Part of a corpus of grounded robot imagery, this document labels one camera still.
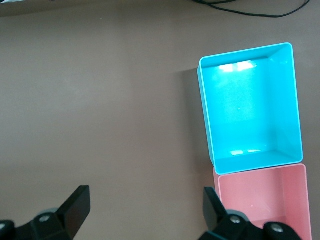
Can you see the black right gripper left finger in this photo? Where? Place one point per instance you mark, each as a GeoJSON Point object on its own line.
{"type": "Point", "coordinates": [72, 215]}

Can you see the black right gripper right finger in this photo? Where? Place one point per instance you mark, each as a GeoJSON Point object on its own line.
{"type": "Point", "coordinates": [217, 220]}

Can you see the pink plastic bin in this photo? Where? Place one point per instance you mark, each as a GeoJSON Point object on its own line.
{"type": "Point", "coordinates": [262, 195]}

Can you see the blue plastic bin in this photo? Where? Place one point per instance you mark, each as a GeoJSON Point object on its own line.
{"type": "Point", "coordinates": [250, 112]}

